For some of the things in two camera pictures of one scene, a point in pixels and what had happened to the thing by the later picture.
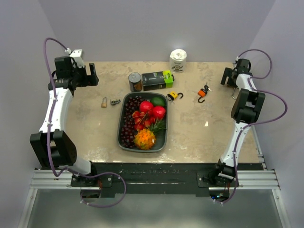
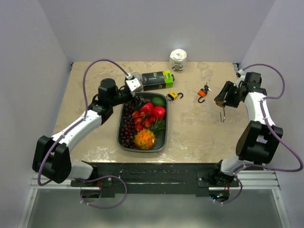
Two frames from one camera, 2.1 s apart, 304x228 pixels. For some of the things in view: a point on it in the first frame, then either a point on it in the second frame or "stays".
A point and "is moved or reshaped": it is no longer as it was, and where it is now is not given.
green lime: x=158 y=101 stays
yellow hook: x=173 y=95 stays
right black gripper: x=228 y=72 → x=229 y=87
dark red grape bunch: x=132 y=105 stays
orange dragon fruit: x=144 y=139 stays
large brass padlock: x=232 y=94 is moved or reshaped
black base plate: x=156 y=179 stays
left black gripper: x=89 y=80 → x=140 y=103
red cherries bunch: x=142 y=120 stays
